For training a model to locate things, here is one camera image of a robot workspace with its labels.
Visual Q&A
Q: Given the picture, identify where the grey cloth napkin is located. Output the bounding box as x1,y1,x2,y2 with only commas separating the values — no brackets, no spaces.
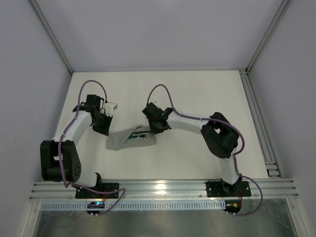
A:
106,125,156,151

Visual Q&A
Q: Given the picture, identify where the knife with green handle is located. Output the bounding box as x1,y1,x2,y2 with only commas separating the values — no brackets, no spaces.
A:
128,131,148,139

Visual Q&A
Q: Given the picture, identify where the fork with green handle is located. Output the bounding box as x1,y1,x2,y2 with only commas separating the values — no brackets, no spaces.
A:
133,132,154,139

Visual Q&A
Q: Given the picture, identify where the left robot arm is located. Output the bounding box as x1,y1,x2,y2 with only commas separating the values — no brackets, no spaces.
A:
40,94,118,193

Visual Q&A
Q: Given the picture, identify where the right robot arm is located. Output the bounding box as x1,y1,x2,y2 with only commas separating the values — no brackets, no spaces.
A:
142,103,242,196

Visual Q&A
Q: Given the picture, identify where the left controller board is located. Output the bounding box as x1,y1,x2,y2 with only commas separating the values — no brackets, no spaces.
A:
86,201,105,217

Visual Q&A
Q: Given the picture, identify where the controller board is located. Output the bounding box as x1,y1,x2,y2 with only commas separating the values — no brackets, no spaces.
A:
86,201,105,217
224,200,242,215

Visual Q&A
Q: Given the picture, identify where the right controller board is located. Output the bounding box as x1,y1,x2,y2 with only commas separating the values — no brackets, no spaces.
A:
224,200,242,215

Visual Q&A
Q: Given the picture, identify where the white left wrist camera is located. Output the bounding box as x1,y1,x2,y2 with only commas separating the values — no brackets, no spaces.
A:
104,102,118,117

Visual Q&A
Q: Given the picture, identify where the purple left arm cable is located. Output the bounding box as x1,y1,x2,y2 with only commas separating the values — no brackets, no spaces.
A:
58,80,126,217

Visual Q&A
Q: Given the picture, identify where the aluminium front rail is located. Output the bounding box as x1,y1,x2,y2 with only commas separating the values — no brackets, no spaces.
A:
29,178,299,201

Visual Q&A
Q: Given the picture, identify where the aluminium rail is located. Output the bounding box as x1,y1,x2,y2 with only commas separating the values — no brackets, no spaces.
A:
239,69,283,179
29,178,299,201

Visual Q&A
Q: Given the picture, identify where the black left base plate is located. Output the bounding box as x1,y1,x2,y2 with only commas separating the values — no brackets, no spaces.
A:
72,183,119,199

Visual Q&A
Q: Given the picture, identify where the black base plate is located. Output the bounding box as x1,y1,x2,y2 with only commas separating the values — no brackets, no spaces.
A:
72,183,119,199
205,178,251,198

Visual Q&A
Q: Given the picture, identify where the slotted grey cable duct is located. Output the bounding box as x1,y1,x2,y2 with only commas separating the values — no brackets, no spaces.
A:
40,199,225,211

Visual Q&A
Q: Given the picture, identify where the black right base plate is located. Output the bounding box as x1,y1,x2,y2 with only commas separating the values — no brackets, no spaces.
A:
205,178,251,198

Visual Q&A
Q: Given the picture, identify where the aluminium right side rail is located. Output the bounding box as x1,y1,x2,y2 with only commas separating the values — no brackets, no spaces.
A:
239,69,283,179

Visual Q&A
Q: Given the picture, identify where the left corner frame post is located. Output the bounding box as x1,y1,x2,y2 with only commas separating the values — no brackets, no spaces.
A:
28,0,74,75

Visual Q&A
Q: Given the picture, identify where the corner frame post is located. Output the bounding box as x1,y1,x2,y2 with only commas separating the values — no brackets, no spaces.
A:
245,0,292,74
28,0,74,75

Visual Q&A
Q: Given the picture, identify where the right corner frame post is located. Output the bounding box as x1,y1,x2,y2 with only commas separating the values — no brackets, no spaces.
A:
245,0,292,74

